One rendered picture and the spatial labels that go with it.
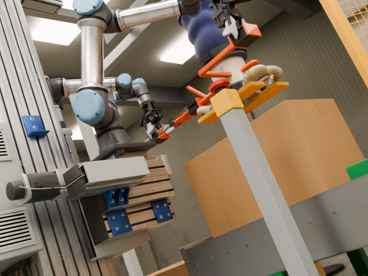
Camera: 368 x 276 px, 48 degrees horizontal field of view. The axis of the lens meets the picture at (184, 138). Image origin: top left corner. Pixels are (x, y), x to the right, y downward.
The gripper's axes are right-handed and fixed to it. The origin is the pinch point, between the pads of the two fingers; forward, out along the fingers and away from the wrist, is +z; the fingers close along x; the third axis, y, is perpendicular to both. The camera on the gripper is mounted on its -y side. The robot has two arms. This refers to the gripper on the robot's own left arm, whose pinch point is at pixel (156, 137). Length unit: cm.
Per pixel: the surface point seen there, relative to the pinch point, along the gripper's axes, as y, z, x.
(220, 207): 42, 52, -19
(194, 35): 59, -25, -8
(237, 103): 91, 27, -45
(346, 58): -83, -129, 542
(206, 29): 66, -23, -7
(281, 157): 79, 45, -18
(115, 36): -149, -186, 132
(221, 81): 90, 19, -48
